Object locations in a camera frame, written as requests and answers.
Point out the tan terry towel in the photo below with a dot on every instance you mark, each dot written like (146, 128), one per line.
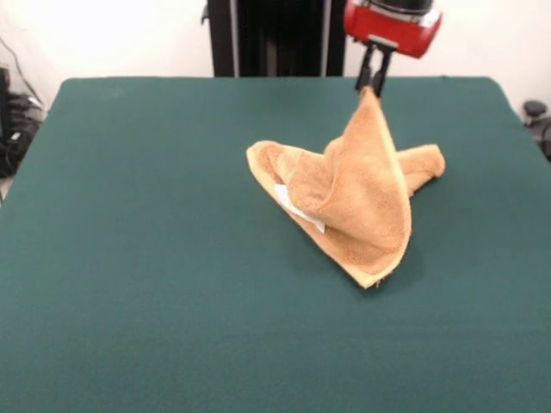
(366, 193)

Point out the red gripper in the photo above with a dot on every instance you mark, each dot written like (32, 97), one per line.
(387, 28)

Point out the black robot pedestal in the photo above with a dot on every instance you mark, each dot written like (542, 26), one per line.
(275, 38)

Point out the dark green table cloth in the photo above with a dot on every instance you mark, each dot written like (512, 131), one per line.
(129, 258)

